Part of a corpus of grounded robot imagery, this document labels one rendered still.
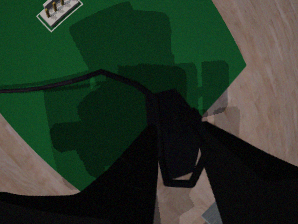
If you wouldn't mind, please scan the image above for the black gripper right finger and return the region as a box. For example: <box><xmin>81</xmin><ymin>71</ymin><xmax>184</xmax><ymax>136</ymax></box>
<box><xmin>202</xmin><ymin>120</ymin><xmax>298</xmax><ymax>224</ymax></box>

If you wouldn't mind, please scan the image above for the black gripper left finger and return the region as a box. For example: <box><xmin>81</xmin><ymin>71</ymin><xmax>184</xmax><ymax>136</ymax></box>
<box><xmin>0</xmin><ymin>125</ymin><xmax>158</xmax><ymax>224</ymax></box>

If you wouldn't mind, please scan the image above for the green circuit board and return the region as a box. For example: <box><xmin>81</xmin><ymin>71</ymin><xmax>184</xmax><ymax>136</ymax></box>
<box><xmin>0</xmin><ymin>0</ymin><xmax>246</xmax><ymax>192</ymax></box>

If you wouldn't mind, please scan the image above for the black cable with plug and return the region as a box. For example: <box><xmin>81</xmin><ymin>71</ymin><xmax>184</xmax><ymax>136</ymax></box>
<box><xmin>0</xmin><ymin>69</ymin><xmax>212</xmax><ymax>188</ymax></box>

